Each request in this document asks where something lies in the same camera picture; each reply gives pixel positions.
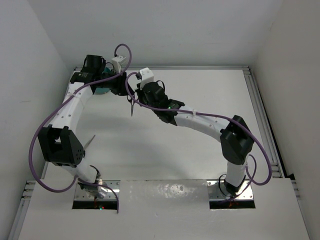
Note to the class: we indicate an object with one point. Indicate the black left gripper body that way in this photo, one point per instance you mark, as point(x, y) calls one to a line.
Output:
point(115, 84)

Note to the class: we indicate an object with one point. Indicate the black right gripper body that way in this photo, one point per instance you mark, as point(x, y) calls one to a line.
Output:
point(142, 98)

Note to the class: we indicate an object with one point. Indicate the small black scissors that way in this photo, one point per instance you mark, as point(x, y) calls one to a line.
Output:
point(132, 100)

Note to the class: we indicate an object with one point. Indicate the large black scissors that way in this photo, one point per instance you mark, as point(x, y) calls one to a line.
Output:
point(89, 142)

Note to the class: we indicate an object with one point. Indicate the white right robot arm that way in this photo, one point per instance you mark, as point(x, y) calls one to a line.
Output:
point(235, 143)

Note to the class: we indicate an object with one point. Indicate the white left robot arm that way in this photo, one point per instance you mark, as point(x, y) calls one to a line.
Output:
point(57, 136)

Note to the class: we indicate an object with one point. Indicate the teal round desk organizer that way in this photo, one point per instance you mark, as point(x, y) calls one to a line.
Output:
point(102, 91)

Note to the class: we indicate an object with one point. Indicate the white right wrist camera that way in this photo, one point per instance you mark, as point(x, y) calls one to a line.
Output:
point(146, 76)

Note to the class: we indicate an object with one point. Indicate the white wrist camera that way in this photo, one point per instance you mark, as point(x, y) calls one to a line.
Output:
point(118, 62)
point(146, 76)

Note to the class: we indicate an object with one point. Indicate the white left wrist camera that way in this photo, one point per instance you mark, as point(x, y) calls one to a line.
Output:
point(118, 62)

